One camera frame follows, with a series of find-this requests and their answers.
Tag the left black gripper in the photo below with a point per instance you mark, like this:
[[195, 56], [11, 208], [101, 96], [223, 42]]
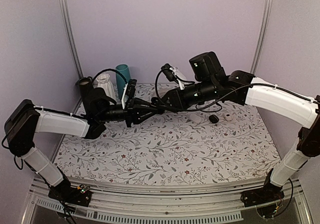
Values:
[[134, 111]]

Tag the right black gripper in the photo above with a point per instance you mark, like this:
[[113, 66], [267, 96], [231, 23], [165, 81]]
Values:
[[175, 98]]

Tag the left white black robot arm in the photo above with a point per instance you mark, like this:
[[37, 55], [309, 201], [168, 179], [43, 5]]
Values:
[[28, 119]]

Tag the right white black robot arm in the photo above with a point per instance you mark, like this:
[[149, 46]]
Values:
[[245, 88]]

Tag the white oval earbud case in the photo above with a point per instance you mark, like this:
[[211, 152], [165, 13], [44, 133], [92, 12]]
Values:
[[196, 118]]

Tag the teal vase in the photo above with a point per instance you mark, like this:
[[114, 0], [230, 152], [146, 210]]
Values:
[[122, 78]]

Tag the white ribbed vase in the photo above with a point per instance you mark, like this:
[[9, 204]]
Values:
[[104, 82]]

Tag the black cylinder vase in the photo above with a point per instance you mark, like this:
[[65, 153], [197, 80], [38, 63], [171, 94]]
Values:
[[85, 86]]

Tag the white earbud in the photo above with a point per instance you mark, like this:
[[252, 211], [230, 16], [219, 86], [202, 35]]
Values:
[[228, 117]]

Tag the floral tablecloth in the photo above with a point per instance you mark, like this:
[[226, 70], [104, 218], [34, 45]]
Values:
[[171, 149]]

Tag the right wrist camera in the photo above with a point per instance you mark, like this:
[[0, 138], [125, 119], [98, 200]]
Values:
[[174, 75]]

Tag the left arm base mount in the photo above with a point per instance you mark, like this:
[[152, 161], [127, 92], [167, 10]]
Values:
[[71, 195]]

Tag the aluminium front rail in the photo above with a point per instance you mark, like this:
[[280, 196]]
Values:
[[218, 203]]

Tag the right aluminium frame post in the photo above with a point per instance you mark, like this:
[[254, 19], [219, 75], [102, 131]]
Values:
[[261, 36]]

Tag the aluminium frame post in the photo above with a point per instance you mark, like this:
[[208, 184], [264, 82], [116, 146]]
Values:
[[70, 37], [261, 36]]

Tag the left aluminium frame post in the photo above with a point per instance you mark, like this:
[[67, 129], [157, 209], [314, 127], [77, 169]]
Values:
[[70, 37]]

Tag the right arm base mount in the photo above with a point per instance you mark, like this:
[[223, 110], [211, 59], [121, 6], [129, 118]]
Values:
[[261, 199]]

